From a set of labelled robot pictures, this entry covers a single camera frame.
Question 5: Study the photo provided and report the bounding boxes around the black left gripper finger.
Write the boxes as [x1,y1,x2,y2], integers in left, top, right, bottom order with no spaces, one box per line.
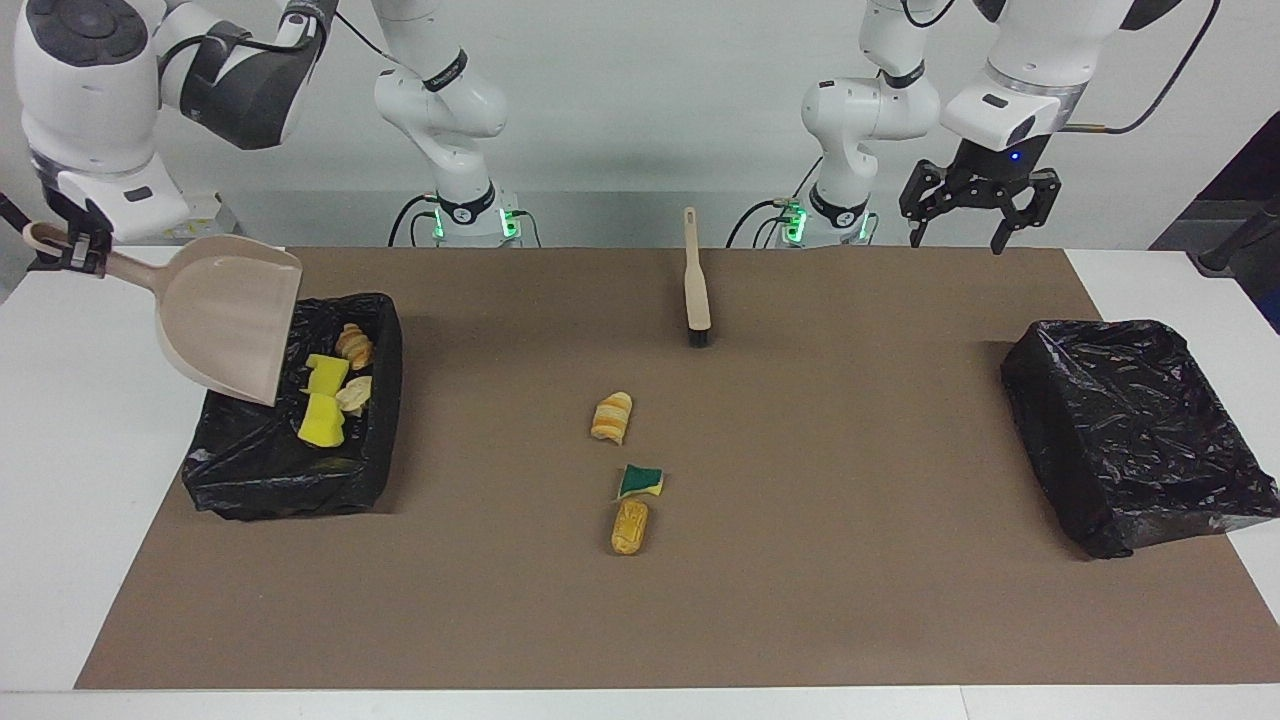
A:
[990,170,1063,256]
[898,160,951,246]

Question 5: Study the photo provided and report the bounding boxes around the beige plastic dustpan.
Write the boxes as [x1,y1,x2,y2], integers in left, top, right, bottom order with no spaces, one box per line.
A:
[22,222,304,407]

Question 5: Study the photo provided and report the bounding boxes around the beige hand brush black bristles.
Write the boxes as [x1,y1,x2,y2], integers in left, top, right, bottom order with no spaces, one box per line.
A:
[683,207,713,348]

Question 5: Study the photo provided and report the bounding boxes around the striped toy croissant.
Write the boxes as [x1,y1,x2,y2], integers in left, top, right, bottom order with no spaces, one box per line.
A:
[334,322,375,371]
[590,391,634,446]

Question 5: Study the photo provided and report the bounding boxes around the brown bread roll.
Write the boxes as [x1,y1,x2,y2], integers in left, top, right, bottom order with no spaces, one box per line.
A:
[610,497,649,557]

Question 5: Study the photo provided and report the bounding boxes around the bin lined with black bag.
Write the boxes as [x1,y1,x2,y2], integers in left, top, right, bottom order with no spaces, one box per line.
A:
[1000,318,1280,559]
[182,292,404,522]

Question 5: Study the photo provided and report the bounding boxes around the black stand leg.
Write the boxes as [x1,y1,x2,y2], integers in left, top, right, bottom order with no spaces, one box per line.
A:
[1188,195,1280,278]
[0,192,81,273]

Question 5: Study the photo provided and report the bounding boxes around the white power strip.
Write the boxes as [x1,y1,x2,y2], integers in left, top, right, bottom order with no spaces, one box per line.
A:
[132,193,239,241]

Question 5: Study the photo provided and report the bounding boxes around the brown table mat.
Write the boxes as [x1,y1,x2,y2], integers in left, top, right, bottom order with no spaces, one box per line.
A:
[75,247,1280,691]

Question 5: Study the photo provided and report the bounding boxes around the black left arm base cable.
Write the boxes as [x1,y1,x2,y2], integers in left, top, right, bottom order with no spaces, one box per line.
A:
[725,198,801,249]

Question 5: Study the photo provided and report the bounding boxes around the black arm base cable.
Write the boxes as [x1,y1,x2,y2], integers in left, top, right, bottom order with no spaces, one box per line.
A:
[725,198,801,249]
[388,193,441,248]

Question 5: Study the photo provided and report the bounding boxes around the black right arm base cable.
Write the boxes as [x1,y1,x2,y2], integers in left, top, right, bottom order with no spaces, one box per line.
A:
[388,193,441,248]

